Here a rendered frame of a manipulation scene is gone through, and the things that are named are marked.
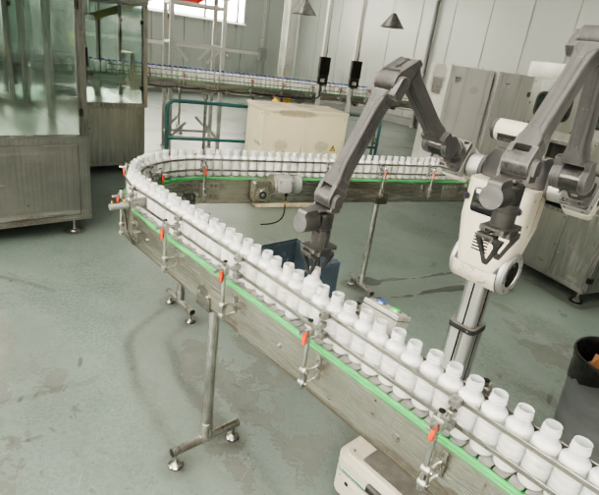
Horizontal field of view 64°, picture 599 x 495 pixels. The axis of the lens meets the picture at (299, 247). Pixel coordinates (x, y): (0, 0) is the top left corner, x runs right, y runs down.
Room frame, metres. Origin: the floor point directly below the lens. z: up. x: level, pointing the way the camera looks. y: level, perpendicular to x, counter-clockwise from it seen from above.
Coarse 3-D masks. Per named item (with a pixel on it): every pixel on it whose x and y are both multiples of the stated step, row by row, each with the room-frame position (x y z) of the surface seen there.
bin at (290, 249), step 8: (288, 240) 2.23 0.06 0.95; (296, 240) 2.27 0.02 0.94; (264, 248) 2.13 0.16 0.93; (272, 248) 2.17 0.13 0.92; (280, 248) 2.20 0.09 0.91; (288, 248) 2.24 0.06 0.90; (296, 248) 2.27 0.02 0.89; (280, 256) 2.21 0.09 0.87; (288, 256) 2.24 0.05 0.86; (296, 256) 2.27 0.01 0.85; (296, 264) 2.26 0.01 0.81; (304, 264) 2.22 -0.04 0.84; (320, 264) 2.14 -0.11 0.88; (328, 264) 2.00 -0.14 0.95; (336, 264) 2.04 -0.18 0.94; (304, 272) 1.90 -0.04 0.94; (328, 272) 2.01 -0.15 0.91; (336, 272) 2.05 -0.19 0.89; (328, 280) 2.02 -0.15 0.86; (336, 280) 2.05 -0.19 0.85; (328, 296) 2.03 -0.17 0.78
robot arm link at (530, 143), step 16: (576, 32) 1.34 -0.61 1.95; (576, 48) 1.29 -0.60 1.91; (592, 48) 1.27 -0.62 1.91; (576, 64) 1.26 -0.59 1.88; (592, 64) 1.27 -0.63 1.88; (560, 80) 1.25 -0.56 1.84; (576, 80) 1.23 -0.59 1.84; (560, 96) 1.21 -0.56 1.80; (544, 112) 1.20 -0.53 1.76; (560, 112) 1.20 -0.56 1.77; (528, 128) 1.18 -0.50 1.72; (544, 128) 1.17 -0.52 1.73; (512, 144) 1.17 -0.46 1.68; (528, 144) 1.15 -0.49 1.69; (544, 144) 1.15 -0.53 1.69; (512, 160) 1.14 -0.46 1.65; (528, 160) 1.12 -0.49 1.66
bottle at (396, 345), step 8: (400, 328) 1.15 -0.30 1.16; (392, 336) 1.13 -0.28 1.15; (400, 336) 1.12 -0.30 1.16; (392, 344) 1.12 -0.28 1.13; (400, 344) 1.12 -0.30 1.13; (392, 352) 1.11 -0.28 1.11; (400, 352) 1.11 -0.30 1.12; (384, 360) 1.12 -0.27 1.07; (392, 360) 1.11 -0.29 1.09; (384, 368) 1.12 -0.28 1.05; (392, 368) 1.11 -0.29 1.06; (392, 376) 1.11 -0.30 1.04; (384, 384) 1.11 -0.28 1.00; (392, 384) 1.11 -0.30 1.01
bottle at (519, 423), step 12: (516, 408) 0.89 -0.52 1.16; (528, 408) 0.89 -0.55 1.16; (516, 420) 0.87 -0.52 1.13; (528, 420) 0.86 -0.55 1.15; (516, 432) 0.85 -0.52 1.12; (528, 432) 0.85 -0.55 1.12; (504, 444) 0.86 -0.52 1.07; (516, 444) 0.85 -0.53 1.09; (516, 456) 0.85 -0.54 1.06; (504, 468) 0.85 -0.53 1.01
